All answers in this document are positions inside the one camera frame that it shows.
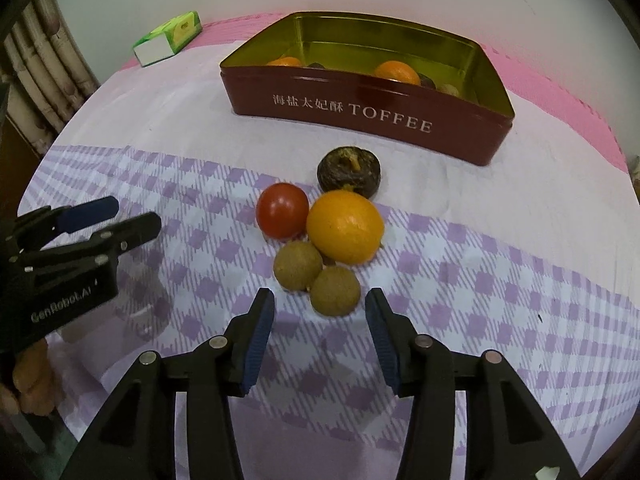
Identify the large yellow orange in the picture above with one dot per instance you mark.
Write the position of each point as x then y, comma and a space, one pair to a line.
345, 227

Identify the dark mangosteen back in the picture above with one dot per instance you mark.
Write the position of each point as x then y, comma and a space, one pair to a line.
350, 168

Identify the pink purple checked tablecloth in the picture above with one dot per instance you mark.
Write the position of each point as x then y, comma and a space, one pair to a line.
535, 254

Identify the green tissue box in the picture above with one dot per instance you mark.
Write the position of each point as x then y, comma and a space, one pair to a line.
168, 39

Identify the person left hand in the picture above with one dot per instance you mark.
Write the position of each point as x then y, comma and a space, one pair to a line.
35, 384

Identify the red toffee tin box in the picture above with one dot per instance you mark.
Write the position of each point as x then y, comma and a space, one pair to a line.
347, 94

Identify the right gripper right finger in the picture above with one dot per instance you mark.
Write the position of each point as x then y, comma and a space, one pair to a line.
508, 434

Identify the rattan chair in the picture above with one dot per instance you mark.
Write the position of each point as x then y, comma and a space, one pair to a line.
48, 79

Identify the small orange mandarin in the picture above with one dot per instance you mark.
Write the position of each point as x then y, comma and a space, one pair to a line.
286, 61

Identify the brown longan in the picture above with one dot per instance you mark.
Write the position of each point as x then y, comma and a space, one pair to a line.
336, 292
297, 265

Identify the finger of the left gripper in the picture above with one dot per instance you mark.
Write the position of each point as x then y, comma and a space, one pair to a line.
102, 246
75, 218

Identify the red cherry tomato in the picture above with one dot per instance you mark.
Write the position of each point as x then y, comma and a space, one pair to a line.
282, 210

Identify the clutter beside table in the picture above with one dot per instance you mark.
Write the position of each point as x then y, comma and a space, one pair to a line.
634, 173

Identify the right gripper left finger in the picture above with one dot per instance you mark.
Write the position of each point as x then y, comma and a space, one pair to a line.
133, 434

